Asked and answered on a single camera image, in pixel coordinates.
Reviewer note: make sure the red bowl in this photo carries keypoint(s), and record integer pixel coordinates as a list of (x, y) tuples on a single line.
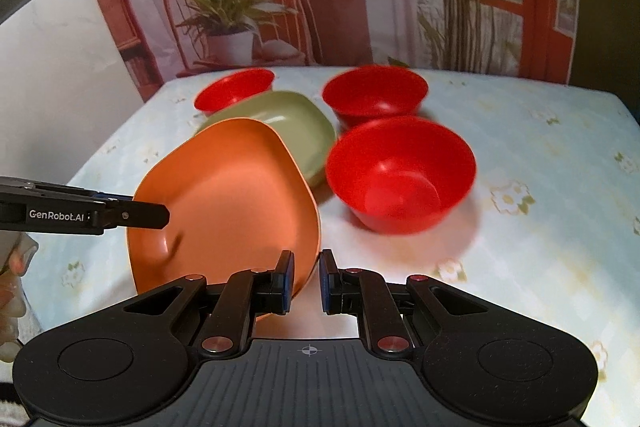
[(233, 88), (374, 92), (401, 175)]

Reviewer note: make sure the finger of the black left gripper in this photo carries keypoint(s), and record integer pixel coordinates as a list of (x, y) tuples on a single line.
[(217, 318)]

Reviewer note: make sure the orange square plate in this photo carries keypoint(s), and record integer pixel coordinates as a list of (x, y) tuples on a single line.
[(236, 200)]

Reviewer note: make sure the green square plate far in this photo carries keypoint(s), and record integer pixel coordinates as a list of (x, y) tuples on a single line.
[(304, 129)]

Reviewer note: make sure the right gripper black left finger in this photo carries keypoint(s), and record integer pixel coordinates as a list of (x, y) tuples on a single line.
[(123, 211)]

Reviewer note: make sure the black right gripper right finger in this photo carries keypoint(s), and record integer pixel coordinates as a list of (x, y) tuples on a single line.
[(391, 317)]

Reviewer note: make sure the person's left hand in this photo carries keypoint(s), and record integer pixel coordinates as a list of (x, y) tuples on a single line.
[(17, 250)]

